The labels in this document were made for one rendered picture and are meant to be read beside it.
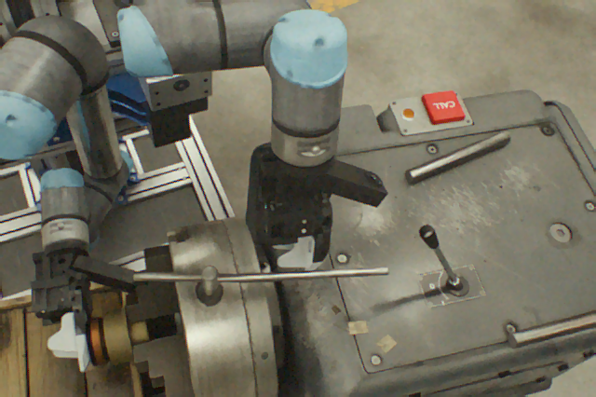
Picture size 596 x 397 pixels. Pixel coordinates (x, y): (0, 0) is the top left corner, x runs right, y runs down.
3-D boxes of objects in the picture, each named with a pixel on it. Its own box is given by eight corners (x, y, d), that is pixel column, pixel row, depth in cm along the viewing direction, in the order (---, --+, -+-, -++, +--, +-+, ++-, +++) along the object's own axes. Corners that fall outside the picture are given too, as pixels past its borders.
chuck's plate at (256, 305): (234, 252, 125) (241, 184, 96) (267, 412, 113) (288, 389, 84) (216, 254, 124) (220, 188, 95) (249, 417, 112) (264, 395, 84)
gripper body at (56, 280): (43, 331, 102) (41, 265, 108) (97, 321, 104) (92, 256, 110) (31, 315, 96) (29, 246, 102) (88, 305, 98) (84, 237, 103)
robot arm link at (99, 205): (115, 217, 127) (107, 190, 118) (88, 264, 122) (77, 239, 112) (81, 204, 128) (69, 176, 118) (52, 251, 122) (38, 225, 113)
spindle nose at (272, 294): (255, 265, 118) (264, 225, 100) (280, 375, 111) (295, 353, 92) (240, 267, 118) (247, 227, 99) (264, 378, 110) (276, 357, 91)
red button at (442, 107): (450, 96, 110) (453, 88, 109) (462, 123, 108) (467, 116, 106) (419, 101, 109) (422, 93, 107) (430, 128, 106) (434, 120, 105)
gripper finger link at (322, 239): (304, 245, 82) (306, 198, 76) (317, 243, 82) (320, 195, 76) (314, 271, 78) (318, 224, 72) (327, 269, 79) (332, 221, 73)
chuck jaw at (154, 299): (196, 294, 104) (186, 231, 99) (199, 310, 99) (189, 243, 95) (128, 308, 101) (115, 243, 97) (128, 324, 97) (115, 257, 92)
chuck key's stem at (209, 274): (201, 303, 91) (200, 280, 80) (202, 289, 92) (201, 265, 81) (216, 303, 91) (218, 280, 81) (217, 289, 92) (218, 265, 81)
